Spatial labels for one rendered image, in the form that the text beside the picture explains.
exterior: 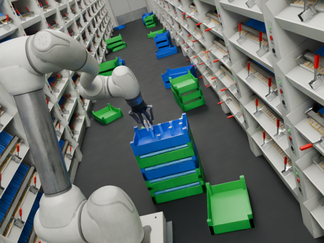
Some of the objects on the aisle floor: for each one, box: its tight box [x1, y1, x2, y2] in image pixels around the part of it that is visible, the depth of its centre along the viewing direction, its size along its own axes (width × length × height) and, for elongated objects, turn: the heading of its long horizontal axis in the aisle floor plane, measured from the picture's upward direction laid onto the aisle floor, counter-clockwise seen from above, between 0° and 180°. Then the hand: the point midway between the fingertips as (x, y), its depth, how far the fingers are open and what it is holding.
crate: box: [205, 175, 255, 235], centre depth 171 cm, size 30×20×8 cm
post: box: [215, 0, 262, 157], centre depth 177 cm, size 20×9×173 cm, turn 130°
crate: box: [150, 162, 207, 204], centre depth 201 cm, size 30×20×8 cm
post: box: [260, 0, 324, 239], centre depth 113 cm, size 20×9×173 cm, turn 130°
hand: (148, 125), depth 192 cm, fingers closed, pressing on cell
